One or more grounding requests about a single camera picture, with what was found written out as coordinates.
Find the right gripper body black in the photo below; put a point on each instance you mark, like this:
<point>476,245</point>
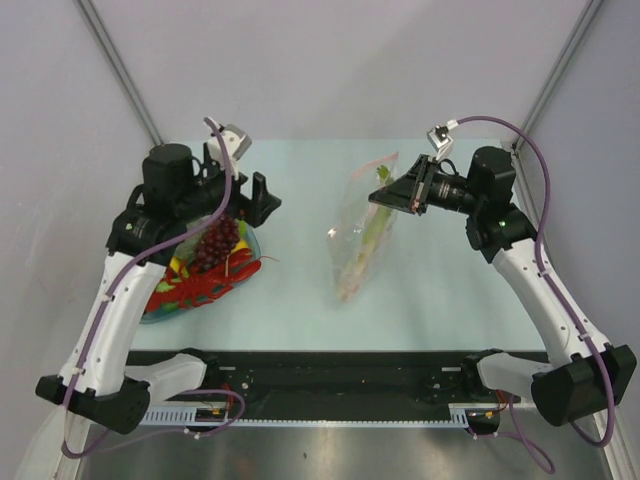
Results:
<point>441,190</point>

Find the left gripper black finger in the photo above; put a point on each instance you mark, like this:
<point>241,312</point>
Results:
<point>268,205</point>
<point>259,191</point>

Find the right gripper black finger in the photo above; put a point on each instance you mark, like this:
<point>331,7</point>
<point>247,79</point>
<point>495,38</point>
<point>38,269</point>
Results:
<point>396,199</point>
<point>407,182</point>

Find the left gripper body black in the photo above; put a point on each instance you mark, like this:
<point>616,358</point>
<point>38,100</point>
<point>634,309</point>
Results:
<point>208,198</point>

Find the green celery stalks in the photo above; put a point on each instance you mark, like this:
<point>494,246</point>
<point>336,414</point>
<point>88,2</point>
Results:
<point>372,230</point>

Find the clear zip top bag pink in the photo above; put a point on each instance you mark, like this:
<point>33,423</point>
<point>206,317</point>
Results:
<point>365,230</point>

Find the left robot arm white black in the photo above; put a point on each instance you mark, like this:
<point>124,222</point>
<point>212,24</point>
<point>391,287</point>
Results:
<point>95,382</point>

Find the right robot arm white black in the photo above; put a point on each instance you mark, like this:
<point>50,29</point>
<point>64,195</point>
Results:
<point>584,373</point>

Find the dark red grape bunch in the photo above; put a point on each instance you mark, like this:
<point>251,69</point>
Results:
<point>217,243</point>

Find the green round melon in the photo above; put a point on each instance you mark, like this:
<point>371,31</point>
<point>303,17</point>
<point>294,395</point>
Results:
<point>186,250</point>

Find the red plastic lobster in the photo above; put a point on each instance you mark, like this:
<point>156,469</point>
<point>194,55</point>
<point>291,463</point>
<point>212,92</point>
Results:
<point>191,288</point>

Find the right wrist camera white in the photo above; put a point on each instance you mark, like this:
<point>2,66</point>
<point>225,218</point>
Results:
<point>440,138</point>

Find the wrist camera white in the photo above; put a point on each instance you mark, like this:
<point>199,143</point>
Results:
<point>236,141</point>
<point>440,138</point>

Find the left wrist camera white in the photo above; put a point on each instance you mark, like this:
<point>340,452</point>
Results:
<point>236,141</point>

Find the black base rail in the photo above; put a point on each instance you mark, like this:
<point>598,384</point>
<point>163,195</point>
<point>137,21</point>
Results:
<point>352,385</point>

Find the aluminium frame post right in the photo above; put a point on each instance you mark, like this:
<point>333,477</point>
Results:
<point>569,50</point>

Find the aluminium frame post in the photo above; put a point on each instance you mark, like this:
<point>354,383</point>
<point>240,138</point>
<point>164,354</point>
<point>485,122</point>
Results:
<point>110,52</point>
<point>569,50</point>

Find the aluminium frame post left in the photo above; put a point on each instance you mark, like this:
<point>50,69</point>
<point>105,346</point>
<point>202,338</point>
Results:
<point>110,52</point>

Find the white slotted cable duct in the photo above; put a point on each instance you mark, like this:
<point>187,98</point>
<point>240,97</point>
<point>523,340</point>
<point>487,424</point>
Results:
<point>205,416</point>

